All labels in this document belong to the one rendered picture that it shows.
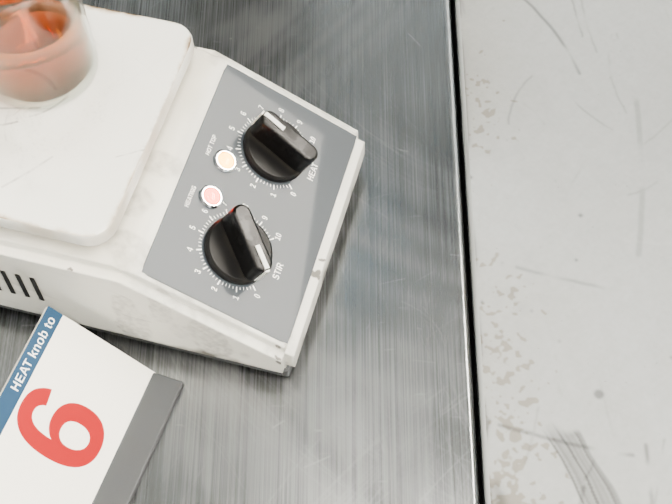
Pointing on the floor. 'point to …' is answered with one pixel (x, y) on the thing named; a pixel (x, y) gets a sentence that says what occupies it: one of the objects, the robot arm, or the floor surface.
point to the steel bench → (336, 280)
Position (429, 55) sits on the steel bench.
